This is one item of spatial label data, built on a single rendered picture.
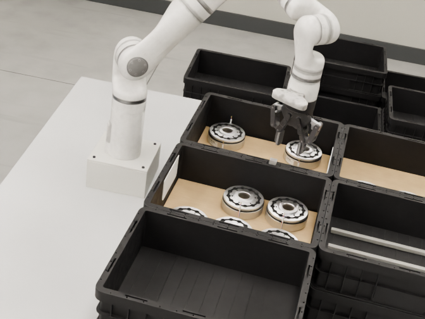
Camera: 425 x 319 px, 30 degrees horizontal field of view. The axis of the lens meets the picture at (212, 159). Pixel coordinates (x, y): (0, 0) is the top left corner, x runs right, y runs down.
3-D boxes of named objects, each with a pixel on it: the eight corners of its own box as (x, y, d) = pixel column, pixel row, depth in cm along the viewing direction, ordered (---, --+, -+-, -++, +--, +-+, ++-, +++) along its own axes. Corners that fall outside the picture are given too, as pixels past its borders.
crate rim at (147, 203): (140, 212, 178) (141, 204, 177) (177, 149, 203) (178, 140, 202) (315, 257, 173) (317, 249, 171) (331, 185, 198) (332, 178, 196)
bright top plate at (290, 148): (324, 147, 223) (324, 145, 223) (318, 164, 215) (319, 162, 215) (289, 138, 225) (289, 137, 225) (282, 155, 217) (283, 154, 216)
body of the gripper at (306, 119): (324, 93, 191) (316, 127, 196) (295, 80, 195) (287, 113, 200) (309, 104, 186) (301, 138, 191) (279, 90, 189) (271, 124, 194)
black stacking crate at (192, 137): (334, 159, 228) (343, 125, 222) (322, 216, 203) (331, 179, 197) (202, 127, 233) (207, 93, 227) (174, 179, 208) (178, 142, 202)
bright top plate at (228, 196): (219, 205, 193) (219, 203, 193) (227, 183, 202) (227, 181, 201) (260, 214, 192) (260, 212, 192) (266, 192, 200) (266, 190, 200)
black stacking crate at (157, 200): (138, 246, 183) (141, 206, 177) (173, 180, 208) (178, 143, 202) (306, 290, 178) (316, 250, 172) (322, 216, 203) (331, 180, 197)
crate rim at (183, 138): (343, 130, 223) (344, 123, 221) (331, 185, 198) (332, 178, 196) (205, 98, 228) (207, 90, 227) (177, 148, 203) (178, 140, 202)
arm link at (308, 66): (296, 85, 183) (326, 81, 187) (310, 24, 174) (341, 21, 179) (279, 71, 188) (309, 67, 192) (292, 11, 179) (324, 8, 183)
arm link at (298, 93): (269, 97, 187) (274, 74, 184) (293, 82, 195) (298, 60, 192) (302, 112, 183) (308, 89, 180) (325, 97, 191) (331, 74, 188)
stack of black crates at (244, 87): (171, 174, 330) (183, 78, 307) (185, 139, 356) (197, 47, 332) (265, 193, 327) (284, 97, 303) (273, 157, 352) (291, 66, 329)
